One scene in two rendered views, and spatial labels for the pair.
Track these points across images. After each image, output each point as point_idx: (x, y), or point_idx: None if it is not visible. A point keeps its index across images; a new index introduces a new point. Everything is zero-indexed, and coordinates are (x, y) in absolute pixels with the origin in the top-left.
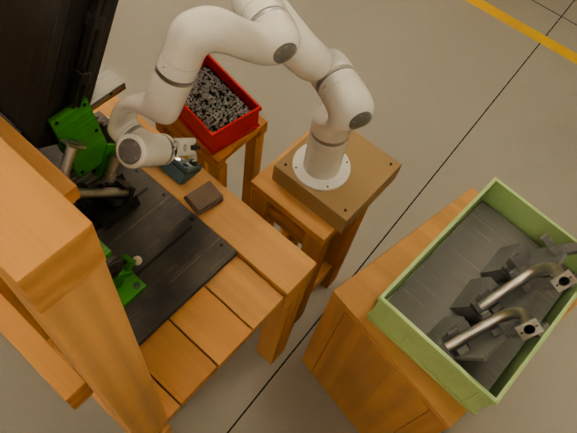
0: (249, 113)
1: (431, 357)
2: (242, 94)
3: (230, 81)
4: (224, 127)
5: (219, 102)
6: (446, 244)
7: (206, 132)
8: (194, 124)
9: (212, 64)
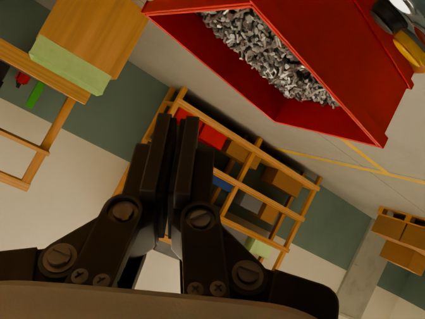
0: (162, 11)
1: None
2: (201, 41)
3: (228, 72)
4: (217, 7)
5: (254, 46)
6: None
7: (279, 9)
8: (328, 27)
9: (268, 102)
